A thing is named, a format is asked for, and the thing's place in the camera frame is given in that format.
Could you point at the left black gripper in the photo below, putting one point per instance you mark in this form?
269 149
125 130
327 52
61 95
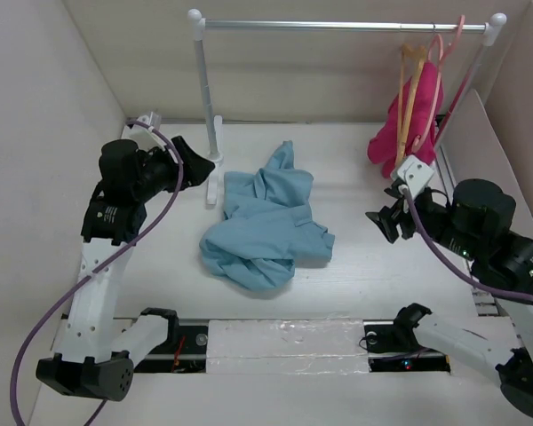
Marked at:
196 168

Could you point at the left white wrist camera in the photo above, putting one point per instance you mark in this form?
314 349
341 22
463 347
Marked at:
142 134

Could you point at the pink plastic clothes hanger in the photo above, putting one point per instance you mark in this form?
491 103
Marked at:
443 53

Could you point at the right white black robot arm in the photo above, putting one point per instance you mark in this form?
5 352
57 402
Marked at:
471 235

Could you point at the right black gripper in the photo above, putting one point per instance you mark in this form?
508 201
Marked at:
385 219

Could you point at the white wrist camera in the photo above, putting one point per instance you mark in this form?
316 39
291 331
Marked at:
142 134
414 174

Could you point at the light blue trousers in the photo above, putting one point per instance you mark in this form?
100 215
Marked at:
267 226

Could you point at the wooden clothes hanger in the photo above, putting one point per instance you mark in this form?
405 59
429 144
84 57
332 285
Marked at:
406 105

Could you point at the white metal clothes rack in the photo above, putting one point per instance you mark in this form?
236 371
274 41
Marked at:
489 32

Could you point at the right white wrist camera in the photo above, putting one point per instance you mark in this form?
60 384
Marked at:
414 174

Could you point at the magenta pink garment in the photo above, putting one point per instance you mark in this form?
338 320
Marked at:
383 147

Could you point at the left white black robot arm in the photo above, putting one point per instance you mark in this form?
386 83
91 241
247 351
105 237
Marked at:
92 361

